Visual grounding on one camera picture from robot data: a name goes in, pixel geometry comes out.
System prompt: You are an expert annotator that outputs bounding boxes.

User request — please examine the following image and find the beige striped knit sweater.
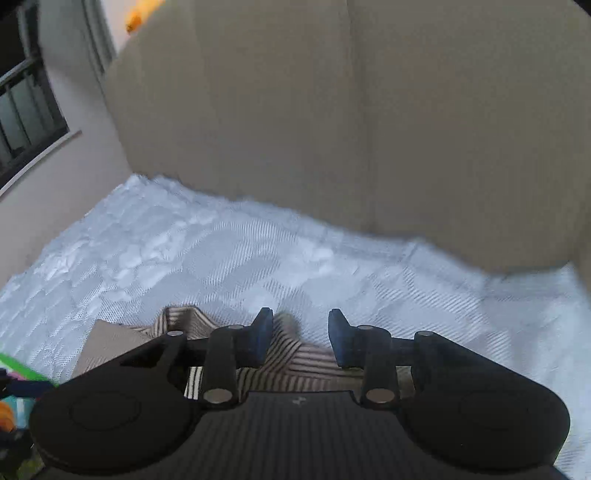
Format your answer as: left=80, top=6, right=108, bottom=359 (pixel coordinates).
left=71, top=303, right=417, bottom=402

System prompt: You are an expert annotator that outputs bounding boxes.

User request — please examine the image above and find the white quilted mattress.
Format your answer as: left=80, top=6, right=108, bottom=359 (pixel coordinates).
left=1, top=175, right=590, bottom=479

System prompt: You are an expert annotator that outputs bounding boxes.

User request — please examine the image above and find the beige padded headboard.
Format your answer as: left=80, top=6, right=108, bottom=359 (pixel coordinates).
left=105, top=1, right=590, bottom=272

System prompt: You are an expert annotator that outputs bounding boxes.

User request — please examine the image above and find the dark window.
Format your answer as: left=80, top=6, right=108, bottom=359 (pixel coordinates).
left=0, top=1, right=69, bottom=186

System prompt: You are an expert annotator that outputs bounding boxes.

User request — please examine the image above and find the beige window curtain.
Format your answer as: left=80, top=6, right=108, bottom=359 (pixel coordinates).
left=82, top=0, right=116, bottom=76

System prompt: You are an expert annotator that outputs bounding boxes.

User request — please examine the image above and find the orange object behind headboard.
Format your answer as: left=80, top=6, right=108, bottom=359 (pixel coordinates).
left=125, top=0, right=164, bottom=34

